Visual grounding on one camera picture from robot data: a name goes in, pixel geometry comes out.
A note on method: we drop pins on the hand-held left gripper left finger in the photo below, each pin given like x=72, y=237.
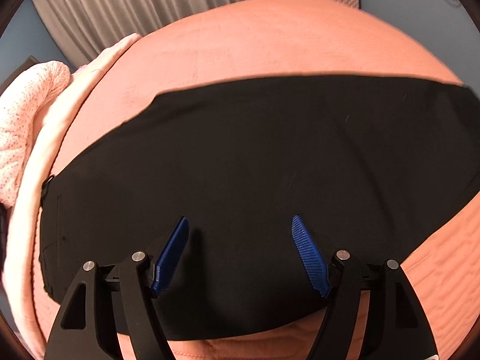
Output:
x=170, y=258

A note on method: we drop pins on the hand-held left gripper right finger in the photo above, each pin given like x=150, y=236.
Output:
x=307, y=255

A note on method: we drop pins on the black pants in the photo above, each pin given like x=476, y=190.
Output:
x=243, y=157

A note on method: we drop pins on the light pink blanket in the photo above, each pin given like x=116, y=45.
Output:
x=56, y=127

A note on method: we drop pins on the pink dotted pillow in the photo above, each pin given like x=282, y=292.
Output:
x=22, y=120

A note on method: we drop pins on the orange quilted bedspread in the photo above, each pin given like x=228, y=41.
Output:
x=262, y=45

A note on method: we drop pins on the brown headboard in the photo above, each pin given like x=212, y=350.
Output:
x=22, y=68

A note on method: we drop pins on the grey pleated curtain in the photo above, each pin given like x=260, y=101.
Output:
x=150, y=0

